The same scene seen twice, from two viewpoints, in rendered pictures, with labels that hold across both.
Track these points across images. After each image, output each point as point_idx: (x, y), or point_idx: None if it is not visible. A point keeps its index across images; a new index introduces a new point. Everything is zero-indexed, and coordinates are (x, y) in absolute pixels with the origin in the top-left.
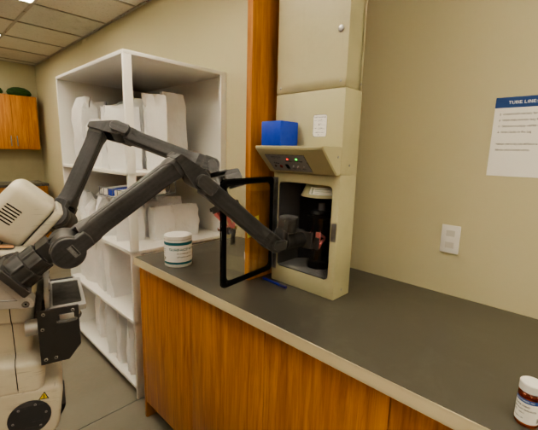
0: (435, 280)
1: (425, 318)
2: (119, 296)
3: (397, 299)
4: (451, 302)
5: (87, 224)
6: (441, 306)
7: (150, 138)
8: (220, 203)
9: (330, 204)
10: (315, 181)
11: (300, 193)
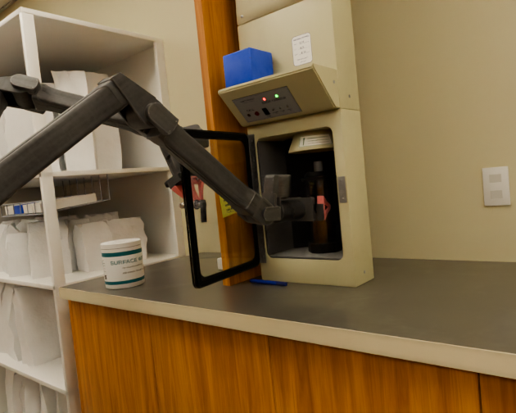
0: (486, 247)
1: (491, 285)
2: (42, 364)
3: (444, 274)
4: None
5: None
6: (505, 273)
7: (70, 96)
8: (182, 149)
9: (327, 168)
10: (306, 124)
11: (285, 157)
